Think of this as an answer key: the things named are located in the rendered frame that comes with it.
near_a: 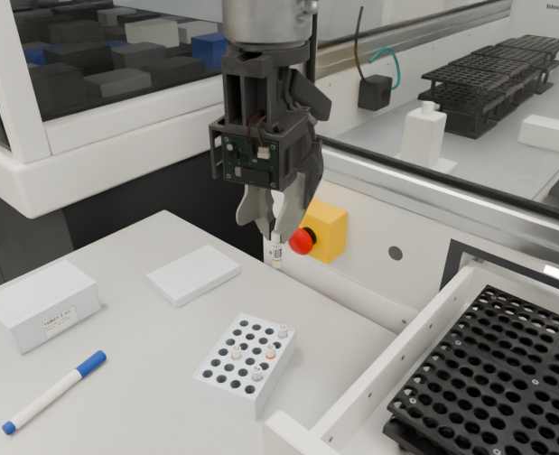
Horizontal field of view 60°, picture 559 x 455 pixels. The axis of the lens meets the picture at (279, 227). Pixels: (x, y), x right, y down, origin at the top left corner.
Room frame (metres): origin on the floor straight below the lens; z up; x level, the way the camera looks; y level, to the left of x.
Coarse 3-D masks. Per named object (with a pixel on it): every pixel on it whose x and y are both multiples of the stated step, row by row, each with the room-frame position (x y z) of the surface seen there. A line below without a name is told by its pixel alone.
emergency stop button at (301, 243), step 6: (300, 228) 0.57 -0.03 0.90; (294, 234) 0.56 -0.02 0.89; (300, 234) 0.56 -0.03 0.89; (306, 234) 0.56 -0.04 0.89; (288, 240) 0.57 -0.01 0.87; (294, 240) 0.56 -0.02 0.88; (300, 240) 0.56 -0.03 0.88; (306, 240) 0.55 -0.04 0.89; (294, 246) 0.56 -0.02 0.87; (300, 246) 0.55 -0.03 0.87; (306, 246) 0.55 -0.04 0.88; (294, 252) 0.56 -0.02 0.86; (300, 252) 0.56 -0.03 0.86; (306, 252) 0.55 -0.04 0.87
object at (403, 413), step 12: (396, 396) 0.28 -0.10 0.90; (396, 408) 0.27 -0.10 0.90; (408, 408) 0.27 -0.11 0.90; (420, 408) 0.27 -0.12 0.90; (408, 420) 0.26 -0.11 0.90; (420, 420) 0.26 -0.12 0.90; (432, 420) 0.26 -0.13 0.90; (432, 432) 0.25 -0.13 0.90; (456, 432) 0.25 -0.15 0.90; (444, 444) 0.24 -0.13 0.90; (456, 444) 0.24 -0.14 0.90; (468, 444) 0.24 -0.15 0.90; (480, 444) 0.24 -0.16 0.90
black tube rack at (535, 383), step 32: (480, 320) 0.38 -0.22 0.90; (512, 320) 0.38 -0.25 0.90; (544, 320) 0.38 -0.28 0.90; (448, 352) 0.34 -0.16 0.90; (480, 352) 0.34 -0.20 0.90; (512, 352) 0.34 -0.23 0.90; (544, 352) 0.36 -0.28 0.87; (416, 384) 0.30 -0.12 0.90; (448, 384) 0.30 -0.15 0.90; (480, 384) 0.32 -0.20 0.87; (512, 384) 0.30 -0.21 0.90; (544, 384) 0.30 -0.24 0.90; (416, 416) 0.29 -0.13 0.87; (448, 416) 0.26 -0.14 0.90; (480, 416) 0.29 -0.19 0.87; (512, 416) 0.26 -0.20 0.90; (544, 416) 0.26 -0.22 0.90; (416, 448) 0.25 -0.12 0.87; (512, 448) 0.24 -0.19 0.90; (544, 448) 0.24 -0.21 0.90
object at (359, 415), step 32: (448, 288) 0.44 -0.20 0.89; (480, 288) 0.47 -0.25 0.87; (512, 288) 0.45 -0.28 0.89; (416, 320) 0.39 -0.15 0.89; (448, 320) 0.44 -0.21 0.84; (384, 352) 0.34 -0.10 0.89; (416, 352) 0.38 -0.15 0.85; (384, 384) 0.33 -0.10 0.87; (352, 416) 0.28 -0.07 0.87; (384, 416) 0.31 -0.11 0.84; (352, 448) 0.28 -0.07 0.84; (384, 448) 0.28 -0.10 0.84
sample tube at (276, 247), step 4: (272, 232) 0.45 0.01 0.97; (272, 236) 0.45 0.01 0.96; (276, 236) 0.44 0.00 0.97; (272, 240) 0.45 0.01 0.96; (276, 240) 0.44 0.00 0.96; (272, 244) 0.45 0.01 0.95; (276, 244) 0.44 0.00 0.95; (280, 244) 0.45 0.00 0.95; (272, 248) 0.45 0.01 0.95; (276, 248) 0.44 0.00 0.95; (280, 248) 0.45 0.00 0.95; (272, 252) 0.45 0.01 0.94; (276, 252) 0.44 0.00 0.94; (280, 252) 0.45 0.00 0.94; (272, 256) 0.45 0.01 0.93; (276, 256) 0.44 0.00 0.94; (280, 256) 0.45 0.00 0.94; (276, 260) 0.44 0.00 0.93; (280, 260) 0.45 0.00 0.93; (276, 264) 0.44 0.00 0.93; (280, 264) 0.45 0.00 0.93
